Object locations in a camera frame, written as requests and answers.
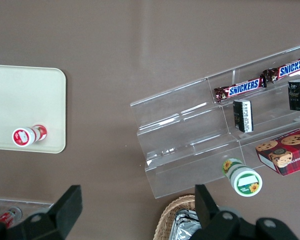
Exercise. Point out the green sunflower yogurt bottle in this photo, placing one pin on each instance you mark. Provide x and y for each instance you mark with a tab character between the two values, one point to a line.
243	181

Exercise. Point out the large black white box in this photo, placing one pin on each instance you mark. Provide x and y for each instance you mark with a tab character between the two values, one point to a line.
298	95

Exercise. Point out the Snickers chocolate bar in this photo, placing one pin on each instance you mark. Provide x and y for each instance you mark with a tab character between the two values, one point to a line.
290	68
242	89

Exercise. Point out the red strawberry yogurt bottle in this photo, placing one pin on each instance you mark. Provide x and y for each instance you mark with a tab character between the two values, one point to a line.
27	135

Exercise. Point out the woven wicker basket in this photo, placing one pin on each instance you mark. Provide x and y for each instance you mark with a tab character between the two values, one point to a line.
166	220

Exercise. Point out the clear acrylic tiered display stand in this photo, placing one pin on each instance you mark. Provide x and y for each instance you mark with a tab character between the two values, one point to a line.
179	140

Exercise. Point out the cream plastic tray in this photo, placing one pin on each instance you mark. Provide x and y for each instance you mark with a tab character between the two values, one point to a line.
27	100

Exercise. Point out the foil wrapped sandwich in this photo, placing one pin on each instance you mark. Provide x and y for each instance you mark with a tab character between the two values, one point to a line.
186	226

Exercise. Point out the clear acrylic bottle holder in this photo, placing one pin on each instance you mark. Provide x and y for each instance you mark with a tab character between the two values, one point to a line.
34	207

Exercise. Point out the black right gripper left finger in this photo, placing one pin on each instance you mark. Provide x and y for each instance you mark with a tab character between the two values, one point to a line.
64	210

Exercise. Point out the red labelled bottle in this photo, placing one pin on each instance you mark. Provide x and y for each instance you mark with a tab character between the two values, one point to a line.
4	216

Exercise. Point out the small black white box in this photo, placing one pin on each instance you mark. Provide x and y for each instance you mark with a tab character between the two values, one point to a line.
243	115

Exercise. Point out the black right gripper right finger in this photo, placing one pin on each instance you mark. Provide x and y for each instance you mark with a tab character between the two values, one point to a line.
207	212

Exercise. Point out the red tartan cookie box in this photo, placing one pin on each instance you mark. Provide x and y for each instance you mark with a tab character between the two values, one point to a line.
287	152

